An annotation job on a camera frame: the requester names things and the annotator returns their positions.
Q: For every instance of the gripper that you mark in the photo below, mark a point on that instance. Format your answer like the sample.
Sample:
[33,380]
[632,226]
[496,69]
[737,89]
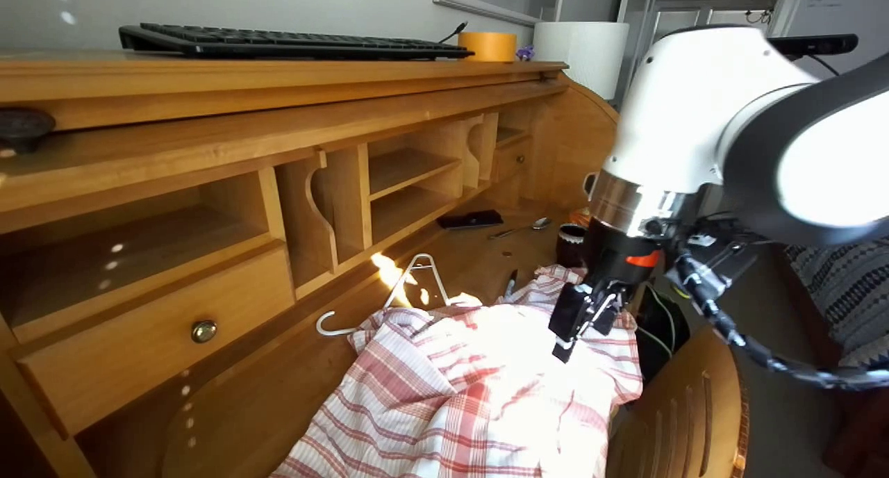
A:
[615,256]

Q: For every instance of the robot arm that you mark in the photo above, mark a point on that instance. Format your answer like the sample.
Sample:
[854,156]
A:
[694,117]

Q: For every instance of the red white plaid cloth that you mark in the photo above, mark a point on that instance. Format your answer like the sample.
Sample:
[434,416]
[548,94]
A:
[472,394]

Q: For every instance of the dark brown mug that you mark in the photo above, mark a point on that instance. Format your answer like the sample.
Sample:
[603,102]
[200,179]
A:
[571,245]

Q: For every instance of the black bag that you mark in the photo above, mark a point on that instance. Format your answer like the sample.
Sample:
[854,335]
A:
[660,332]

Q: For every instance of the black pen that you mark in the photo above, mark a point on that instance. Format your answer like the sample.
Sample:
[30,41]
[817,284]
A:
[511,284]

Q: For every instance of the metal spoon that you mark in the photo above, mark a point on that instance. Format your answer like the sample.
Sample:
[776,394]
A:
[521,229]

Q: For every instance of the wooden chair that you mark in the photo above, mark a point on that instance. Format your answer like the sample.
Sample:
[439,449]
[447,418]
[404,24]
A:
[680,408]

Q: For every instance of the black phone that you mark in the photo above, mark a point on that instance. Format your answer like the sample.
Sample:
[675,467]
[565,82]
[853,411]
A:
[471,219]

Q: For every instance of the small wooden drawer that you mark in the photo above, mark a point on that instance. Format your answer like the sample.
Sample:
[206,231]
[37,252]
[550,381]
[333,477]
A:
[508,164]

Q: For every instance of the white cylindrical lampshade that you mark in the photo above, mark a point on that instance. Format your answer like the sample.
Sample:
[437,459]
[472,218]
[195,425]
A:
[583,54]

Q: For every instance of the patterned cushion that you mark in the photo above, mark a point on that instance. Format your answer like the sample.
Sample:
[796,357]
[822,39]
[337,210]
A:
[847,297]

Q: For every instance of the small purple object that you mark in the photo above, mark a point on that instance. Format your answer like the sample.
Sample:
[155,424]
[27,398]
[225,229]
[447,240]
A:
[525,52]

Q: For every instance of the yellow tape roll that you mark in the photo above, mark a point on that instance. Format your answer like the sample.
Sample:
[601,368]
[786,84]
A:
[487,47]

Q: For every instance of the brass drawer knob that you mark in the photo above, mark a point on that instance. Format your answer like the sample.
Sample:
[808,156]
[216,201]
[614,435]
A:
[203,331]

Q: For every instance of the whiteboard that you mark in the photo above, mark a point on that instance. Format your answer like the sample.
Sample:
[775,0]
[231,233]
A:
[833,5]

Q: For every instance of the wooden roll-top desk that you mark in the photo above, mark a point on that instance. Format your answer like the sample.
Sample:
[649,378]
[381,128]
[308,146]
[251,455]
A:
[208,186]

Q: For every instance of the black keyboard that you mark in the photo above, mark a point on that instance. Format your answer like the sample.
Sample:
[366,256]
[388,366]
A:
[278,42]

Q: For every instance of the large wooden drawer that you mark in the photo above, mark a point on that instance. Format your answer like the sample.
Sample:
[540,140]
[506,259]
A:
[139,346]

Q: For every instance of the black round knob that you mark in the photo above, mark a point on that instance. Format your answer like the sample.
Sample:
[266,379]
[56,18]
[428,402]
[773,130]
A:
[22,127]

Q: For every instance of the camera on mount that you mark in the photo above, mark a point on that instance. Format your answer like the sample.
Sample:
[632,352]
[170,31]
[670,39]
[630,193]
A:
[812,45]

